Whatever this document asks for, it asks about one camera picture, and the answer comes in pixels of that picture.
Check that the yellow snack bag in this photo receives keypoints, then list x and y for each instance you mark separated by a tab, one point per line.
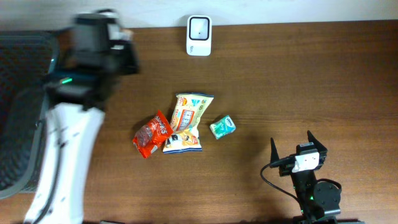
184	122

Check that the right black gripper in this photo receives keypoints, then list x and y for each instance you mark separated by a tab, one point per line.
320	149

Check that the grey plastic mesh basket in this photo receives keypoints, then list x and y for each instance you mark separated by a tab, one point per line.
26	58

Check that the green tissue pack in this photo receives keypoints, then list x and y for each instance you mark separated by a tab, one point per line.
223	127

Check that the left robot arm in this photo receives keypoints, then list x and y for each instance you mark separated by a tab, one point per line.
78	89

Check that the white barcode scanner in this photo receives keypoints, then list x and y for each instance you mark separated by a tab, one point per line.
199	35

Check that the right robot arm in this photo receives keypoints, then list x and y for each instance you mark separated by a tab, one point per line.
318	199

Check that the red snack bag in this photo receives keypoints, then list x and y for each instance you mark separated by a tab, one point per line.
152	135

